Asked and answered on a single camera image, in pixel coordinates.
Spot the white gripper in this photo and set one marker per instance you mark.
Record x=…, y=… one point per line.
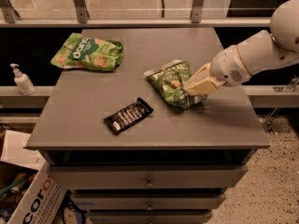
x=226, y=66

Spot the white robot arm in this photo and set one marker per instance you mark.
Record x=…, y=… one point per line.
x=262, y=51

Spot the green dang snack bag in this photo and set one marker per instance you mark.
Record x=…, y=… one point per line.
x=80, y=52

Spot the grey drawer cabinet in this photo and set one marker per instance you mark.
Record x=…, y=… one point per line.
x=126, y=155

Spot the metal floor bracket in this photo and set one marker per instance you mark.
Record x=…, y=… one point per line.
x=290, y=87

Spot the drawer knob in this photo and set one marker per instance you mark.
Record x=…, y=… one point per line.
x=149, y=183
x=150, y=207

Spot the green jalapeno chip bag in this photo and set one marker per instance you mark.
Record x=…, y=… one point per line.
x=169, y=81

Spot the black rxbar chocolate bar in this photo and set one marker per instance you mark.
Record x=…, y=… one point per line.
x=128, y=116

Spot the top drawer knob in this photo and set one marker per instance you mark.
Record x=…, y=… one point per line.
x=149, y=183

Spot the white pump sanitizer bottle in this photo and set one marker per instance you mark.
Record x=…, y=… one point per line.
x=22, y=81

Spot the white cardboard box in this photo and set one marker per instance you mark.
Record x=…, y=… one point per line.
x=28, y=194

